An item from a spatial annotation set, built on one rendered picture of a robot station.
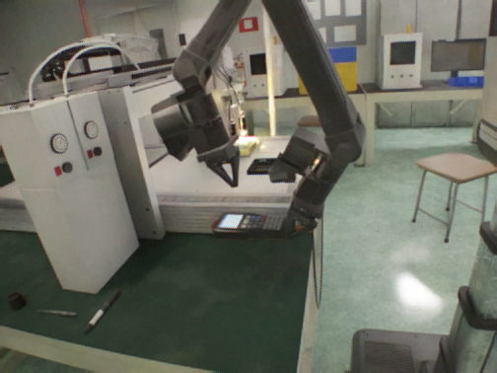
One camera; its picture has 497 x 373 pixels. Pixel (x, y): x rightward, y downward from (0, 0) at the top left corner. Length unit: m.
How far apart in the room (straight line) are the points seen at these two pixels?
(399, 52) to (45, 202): 3.27
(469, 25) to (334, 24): 1.73
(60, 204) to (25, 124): 0.18
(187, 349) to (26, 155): 0.53
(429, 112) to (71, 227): 4.65
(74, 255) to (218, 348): 0.42
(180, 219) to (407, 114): 4.22
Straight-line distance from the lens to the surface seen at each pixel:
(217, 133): 0.64
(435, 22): 4.85
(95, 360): 0.83
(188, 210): 0.98
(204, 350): 0.69
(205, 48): 0.67
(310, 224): 0.66
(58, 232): 0.86
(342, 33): 5.11
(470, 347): 1.00
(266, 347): 0.67
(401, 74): 3.58
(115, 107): 0.93
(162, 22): 5.76
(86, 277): 0.90
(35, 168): 0.81
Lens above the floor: 1.27
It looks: 24 degrees down
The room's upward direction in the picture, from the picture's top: 7 degrees counter-clockwise
